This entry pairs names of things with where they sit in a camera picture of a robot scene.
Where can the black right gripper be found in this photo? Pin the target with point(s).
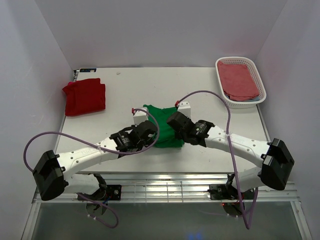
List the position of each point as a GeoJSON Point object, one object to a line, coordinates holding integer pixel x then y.
{"type": "Point", "coordinates": [187, 118]}

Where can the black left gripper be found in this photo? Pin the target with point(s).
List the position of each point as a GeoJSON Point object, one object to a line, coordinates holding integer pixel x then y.
{"type": "Point", "coordinates": [149, 141]}

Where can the green t shirt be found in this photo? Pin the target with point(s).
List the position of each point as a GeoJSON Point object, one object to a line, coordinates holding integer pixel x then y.
{"type": "Point", "coordinates": [167, 137]}

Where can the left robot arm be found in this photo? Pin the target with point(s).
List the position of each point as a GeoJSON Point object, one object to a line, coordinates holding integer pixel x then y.
{"type": "Point", "coordinates": [58, 173]}

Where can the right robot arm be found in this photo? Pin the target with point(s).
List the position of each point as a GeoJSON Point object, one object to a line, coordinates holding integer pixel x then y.
{"type": "Point", "coordinates": [273, 161]}

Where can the folded red t shirt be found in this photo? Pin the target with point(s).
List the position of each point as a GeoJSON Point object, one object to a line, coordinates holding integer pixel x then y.
{"type": "Point", "coordinates": [84, 97]}

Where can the white perforated plastic basket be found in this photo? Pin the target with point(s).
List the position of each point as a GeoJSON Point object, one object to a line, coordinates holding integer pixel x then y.
{"type": "Point", "coordinates": [256, 78]}

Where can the pink t shirt in basket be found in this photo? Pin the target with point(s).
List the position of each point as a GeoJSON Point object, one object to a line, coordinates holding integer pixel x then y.
{"type": "Point", "coordinates": [237, 82]}

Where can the light blue t shirt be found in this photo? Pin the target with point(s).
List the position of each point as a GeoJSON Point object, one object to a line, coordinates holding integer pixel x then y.
{"type": "Point", "coordinates": [254, 99]}

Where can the blue label sticker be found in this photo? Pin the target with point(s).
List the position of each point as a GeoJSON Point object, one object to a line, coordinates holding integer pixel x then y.
{"type": "Point", "coordinates": [87, 70]}

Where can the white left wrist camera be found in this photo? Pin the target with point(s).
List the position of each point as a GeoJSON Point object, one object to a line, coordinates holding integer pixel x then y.
{"type": "Point", "coordinates": [139, 116]}

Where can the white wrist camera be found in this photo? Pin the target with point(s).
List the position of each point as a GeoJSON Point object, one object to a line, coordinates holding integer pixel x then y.
{"type": "Point", "coordinates": [184, 107]}
{"type": "Point", "coordinates": [139, 116]}

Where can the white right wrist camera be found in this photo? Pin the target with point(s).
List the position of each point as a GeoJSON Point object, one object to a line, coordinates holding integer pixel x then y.
{"type": "Point", "coordinates": [184, 107]}

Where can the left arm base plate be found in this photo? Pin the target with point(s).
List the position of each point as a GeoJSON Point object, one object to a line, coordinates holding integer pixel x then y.
{"type": "Point", "coordinates": [111, 192]}

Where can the aluminium rail frame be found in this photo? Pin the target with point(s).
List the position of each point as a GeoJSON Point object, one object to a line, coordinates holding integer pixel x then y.
{"type": "Point", "coordinates": [169, 207]}

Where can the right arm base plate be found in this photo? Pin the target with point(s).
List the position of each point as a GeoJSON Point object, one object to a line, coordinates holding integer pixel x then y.
{"type": "Point", "coordinates": [228, 192]}

